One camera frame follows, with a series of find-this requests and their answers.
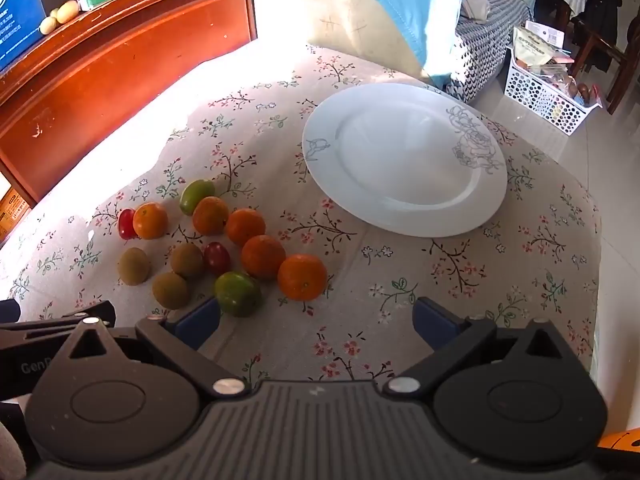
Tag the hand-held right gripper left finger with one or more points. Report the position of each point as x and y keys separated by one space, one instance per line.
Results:
x=197 y=321

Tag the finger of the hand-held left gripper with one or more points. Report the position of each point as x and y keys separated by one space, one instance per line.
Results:
x=60 y=325

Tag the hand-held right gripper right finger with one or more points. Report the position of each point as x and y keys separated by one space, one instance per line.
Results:
x=436 y=322

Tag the brown kiwi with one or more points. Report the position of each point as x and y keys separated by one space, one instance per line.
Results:
x=134 y=266
x=186 y=259
x=170 y=290

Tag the green tomato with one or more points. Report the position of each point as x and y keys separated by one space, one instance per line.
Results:
x=238 y=293
x=196 y=196

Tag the red cherry tomato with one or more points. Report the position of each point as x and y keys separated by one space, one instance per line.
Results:
x=216 y=258
x=126 y=223

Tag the orange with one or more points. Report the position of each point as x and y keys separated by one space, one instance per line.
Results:
x=245 y=227
x=302 y=277
x=210 y=215
x=263 y=256
x=150 y=220

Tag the white floral plate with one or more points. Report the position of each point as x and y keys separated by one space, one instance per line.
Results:
x=400 y=160

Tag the floral tablecloth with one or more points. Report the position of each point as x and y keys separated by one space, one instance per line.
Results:
x=400 y=280

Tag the small orange carton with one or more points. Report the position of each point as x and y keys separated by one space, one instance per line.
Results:
x=11 y=207

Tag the orange plastic object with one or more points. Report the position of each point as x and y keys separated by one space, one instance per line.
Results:
x=622 y=442

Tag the white perforated basket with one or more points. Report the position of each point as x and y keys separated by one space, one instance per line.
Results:
x=542 y=97

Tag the red wooden cabinet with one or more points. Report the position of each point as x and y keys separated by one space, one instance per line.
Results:
x=125 y=60

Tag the patterned sofa cover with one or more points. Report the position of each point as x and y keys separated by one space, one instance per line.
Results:
x=485 y=45

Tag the pale snack bag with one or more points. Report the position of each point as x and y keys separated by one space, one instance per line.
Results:
x=532 y=47

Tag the pale potato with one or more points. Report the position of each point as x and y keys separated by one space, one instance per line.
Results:
x=48 y=25
x=68 y=11

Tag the beige cushion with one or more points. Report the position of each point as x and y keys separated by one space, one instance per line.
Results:
x=360 y=25

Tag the blue cardboard box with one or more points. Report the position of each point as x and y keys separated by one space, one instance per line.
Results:
x=17 y=10

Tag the dark wooden chair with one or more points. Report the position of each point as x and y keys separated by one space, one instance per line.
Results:
x=612 y=57

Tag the white crumpled cloth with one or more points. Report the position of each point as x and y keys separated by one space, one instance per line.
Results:
x=476 y=6

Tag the dark jacket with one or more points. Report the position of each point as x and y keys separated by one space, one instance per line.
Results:
x=602 y=15

